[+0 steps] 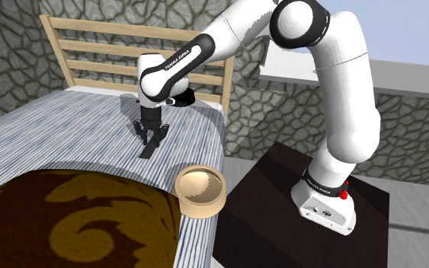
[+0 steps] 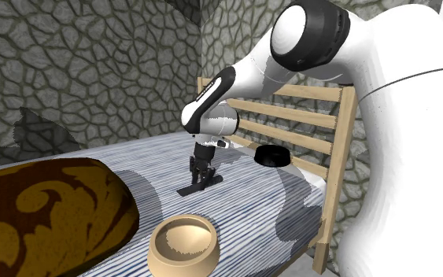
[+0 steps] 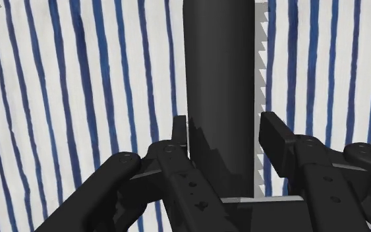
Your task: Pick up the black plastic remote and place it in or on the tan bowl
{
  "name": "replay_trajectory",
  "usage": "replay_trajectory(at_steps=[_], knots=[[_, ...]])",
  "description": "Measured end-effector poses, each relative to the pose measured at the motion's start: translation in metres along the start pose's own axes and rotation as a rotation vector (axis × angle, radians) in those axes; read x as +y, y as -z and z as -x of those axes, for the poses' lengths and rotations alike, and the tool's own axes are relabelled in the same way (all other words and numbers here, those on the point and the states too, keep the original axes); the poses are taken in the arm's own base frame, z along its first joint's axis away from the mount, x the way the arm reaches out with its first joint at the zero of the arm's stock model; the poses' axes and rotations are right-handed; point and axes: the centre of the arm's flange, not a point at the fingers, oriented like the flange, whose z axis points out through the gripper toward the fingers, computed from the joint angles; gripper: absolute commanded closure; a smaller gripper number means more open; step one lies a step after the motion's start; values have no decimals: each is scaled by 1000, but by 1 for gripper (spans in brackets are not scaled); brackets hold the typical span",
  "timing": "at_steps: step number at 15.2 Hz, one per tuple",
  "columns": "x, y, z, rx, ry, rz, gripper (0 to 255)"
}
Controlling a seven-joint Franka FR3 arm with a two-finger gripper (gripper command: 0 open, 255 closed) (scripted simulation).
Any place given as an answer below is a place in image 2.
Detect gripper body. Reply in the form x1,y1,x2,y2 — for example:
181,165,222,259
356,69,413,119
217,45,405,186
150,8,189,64
192,142,217,163

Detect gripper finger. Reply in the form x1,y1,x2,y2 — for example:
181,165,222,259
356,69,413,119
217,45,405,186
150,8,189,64
200,160,216,190
188,156,201,186

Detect brown yellow patterned pillow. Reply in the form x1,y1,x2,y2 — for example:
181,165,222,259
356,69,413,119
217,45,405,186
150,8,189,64
0,157,142,277

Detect wooden bed with striped cover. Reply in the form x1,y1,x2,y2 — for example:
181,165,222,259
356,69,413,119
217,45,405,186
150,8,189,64
0,76,360,277

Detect beige bowl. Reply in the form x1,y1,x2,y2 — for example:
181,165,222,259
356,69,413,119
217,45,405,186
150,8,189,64
146,213,222,277

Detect black flat remote control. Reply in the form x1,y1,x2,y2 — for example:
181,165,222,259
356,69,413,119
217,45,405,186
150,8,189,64
176,174,224,198

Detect black bowl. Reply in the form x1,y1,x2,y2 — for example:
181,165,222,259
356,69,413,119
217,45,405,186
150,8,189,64
253,145,293,169

